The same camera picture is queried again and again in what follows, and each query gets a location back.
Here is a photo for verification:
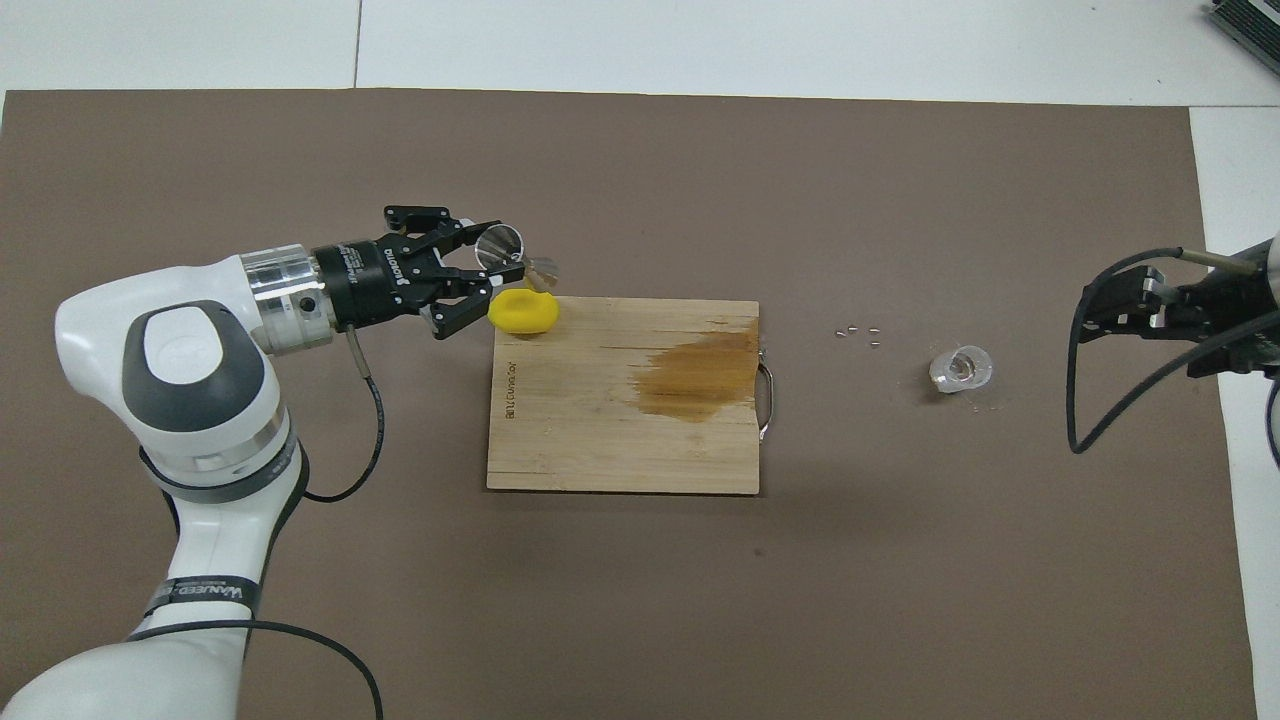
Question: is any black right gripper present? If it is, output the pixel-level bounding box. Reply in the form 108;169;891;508
1083;265;1280;380

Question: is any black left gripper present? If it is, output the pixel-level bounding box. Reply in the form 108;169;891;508
310;205;502;342

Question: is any steel double jigger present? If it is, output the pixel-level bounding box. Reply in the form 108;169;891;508
474;224;562;293

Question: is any small clear glass cup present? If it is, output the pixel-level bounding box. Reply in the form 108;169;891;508
928;345;995;396

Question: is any yellow lemon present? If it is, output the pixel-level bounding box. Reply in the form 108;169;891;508
487;288;560;336

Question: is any bamboo cutting board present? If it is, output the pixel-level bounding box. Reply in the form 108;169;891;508
486;297;777;496

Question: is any grey ribbed device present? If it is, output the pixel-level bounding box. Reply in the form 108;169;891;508
1205;0;1280;51

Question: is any brown table mat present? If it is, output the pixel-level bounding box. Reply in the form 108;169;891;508
0;88;1259;720

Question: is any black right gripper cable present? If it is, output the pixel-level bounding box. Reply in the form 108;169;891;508
1066;247;1280;456

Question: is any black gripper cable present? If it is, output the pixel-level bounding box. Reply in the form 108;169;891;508
128;325;387;720
1066;247;1280;456

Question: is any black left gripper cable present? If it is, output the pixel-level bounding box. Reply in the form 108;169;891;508
128;325;387;720

